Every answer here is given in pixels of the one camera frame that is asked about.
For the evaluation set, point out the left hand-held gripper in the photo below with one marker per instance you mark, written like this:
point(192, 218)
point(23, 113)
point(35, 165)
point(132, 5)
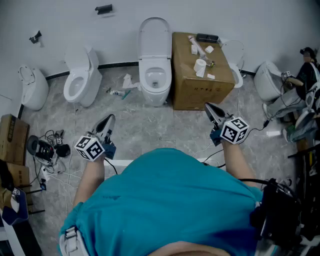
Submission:
point(90, 148)

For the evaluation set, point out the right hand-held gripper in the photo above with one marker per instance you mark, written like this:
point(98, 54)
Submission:
point(233, 131)

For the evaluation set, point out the white toilet seat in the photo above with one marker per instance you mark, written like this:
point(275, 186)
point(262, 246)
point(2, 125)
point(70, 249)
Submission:
point(168, 75)

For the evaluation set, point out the person's right forearm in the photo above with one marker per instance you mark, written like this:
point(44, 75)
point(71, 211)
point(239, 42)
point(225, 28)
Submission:
point(236, 162)

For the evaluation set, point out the person's left forearm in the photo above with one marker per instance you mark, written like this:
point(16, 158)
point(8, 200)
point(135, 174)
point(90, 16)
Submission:
point(90, 177)

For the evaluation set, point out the white paper roll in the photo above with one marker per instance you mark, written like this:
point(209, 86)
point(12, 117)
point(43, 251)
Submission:
point(199, 66)

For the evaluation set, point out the white toilet with tank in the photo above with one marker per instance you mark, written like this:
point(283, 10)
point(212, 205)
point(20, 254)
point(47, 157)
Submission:
point(87, 75)

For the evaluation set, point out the white toilet bowl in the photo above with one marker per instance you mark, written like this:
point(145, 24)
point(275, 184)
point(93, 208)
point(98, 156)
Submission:
point(155, 98)

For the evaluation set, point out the white smart toilet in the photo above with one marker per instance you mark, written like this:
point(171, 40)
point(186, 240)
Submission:
point(266, 80)

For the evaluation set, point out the white toilet with round lid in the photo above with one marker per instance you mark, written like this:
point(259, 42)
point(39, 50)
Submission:
point(236, 52)

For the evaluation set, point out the white rounded tankless toilet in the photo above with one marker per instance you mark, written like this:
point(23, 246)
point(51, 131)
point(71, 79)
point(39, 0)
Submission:
point(37, 90)

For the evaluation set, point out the white toilet lid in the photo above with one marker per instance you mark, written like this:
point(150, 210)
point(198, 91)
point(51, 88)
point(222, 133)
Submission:
point(155, 37)

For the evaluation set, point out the large brown cardboard box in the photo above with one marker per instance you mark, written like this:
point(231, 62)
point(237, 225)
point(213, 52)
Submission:
point(197, 87)

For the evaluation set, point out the white tube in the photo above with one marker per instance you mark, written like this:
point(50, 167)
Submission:
point(117, 93)

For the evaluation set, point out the small white card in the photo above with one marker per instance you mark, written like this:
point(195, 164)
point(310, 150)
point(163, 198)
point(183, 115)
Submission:
point(211, 76)

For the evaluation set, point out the green toothbrush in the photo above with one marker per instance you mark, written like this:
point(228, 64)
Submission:
point(126, 95)

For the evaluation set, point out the black round pouch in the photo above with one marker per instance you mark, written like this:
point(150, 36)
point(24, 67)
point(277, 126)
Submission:
point(63, 150)

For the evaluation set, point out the crumpled white paper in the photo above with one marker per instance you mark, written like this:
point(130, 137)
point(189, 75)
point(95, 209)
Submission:
point(128, 82)

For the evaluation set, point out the small white square box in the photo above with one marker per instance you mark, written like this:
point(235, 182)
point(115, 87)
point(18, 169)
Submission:
point(209, 49)

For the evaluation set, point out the white drain pipe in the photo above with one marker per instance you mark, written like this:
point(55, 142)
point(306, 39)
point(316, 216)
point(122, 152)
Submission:
point(198, 48)

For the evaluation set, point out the tall small white box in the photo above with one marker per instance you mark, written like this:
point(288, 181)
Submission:
point(194, 49)

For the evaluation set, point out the black flat device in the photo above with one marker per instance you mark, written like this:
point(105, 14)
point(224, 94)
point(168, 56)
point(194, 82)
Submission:
point(207, 37)

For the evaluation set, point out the person's teal shirt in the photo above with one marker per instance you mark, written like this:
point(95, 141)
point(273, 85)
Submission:
point(162, 200)

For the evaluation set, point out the brown printed carton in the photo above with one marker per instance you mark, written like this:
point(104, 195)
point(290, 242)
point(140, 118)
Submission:
point(12, 140)

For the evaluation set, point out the small brown carton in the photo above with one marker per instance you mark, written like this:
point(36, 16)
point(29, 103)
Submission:
point(20, 175)

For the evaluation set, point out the black waist pack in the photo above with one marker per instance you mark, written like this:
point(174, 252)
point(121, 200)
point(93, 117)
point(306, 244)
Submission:
point(277, 212)

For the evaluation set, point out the blue hand-held device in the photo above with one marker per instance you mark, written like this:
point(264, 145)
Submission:
point(17, 207)

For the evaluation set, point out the black metal rack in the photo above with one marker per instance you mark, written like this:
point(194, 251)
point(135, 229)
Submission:
point(308, 187)

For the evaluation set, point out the small black wall bracket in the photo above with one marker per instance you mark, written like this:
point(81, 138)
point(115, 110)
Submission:
point(36, 37)

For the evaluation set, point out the black wall shelf holder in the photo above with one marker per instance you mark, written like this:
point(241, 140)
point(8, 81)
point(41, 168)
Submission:
point(103, 9)

